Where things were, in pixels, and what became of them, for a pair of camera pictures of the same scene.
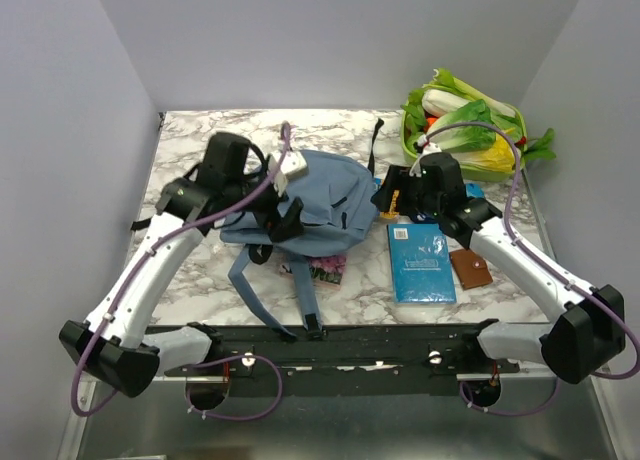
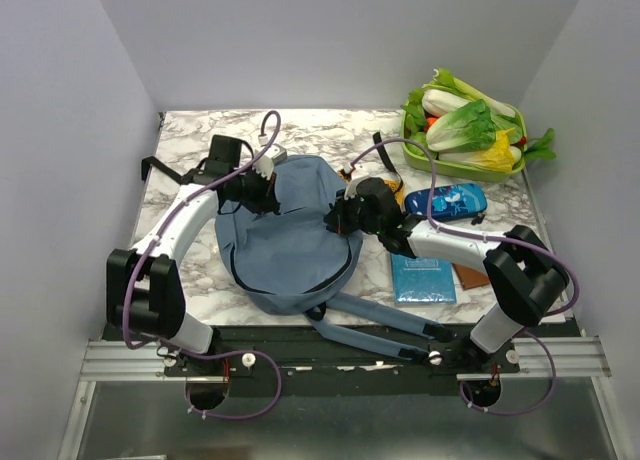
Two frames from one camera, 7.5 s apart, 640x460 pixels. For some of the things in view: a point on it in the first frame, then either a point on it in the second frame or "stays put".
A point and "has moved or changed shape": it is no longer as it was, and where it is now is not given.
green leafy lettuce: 470,137 stays put
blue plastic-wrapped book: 421,267 stays put
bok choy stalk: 442,79 stays put
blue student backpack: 333,208 has moved or changed shape
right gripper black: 383,196 → 338,215
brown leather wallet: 471,268 stays put
